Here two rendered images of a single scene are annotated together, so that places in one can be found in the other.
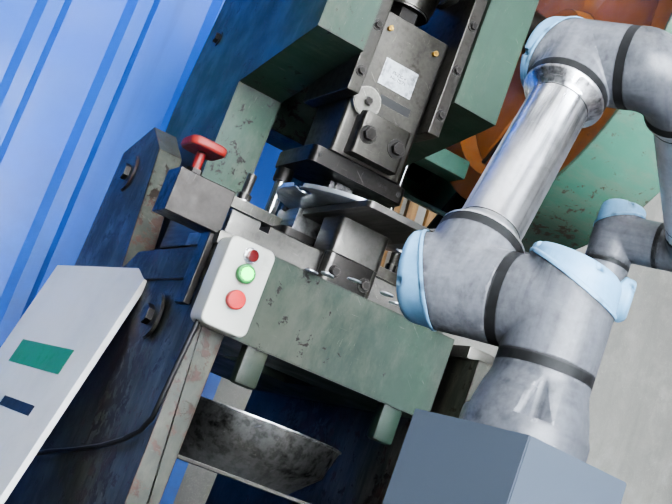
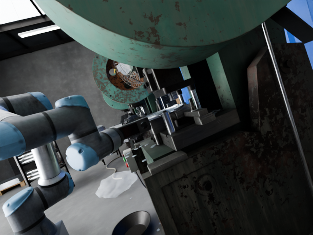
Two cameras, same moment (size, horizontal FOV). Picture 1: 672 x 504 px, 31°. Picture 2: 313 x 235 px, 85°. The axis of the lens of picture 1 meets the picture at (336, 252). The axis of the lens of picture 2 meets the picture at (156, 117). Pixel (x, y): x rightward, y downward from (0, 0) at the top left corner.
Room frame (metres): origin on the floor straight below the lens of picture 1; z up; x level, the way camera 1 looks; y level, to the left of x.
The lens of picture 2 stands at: (2.21, -0.83, 0.85)
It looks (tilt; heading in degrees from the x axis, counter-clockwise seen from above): 5 degrees down; 102
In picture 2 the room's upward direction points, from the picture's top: 21 degrees counter-clockwise
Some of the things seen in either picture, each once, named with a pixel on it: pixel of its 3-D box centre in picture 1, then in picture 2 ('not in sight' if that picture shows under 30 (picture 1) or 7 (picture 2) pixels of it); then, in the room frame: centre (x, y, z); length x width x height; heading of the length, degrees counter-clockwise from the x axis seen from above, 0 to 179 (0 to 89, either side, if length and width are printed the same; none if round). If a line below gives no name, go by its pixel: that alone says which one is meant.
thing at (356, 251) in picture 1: (356, 255); (151, 130); (1.99, -0.03, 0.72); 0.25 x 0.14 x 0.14; 24
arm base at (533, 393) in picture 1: (533, 403); (34, 231); (1.38, -0.27, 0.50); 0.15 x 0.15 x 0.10
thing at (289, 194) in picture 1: (355, 220); (155, 114); (2.03, -0.01, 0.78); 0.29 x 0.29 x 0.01
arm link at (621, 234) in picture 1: (625, 237); (71, 119); (1.90, -0.43, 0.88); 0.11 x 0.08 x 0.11; 60
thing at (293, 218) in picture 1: (319, 237); (179, 111); (2.14, 0.04, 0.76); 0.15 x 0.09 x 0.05; 114
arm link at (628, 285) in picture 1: (598, 291); (90, 149); (1.91, -0.42, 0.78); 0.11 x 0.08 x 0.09; 76
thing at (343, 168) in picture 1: (337, 184); (173, 91); (2.15, 0.04, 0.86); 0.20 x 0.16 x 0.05; 114
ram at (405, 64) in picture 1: (381, 95); (153, 60); (2.11, 0.02, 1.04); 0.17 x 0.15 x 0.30; 24
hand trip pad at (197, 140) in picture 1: (196, 165); not in sight; (1.80, 0.24, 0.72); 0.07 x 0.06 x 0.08; 24
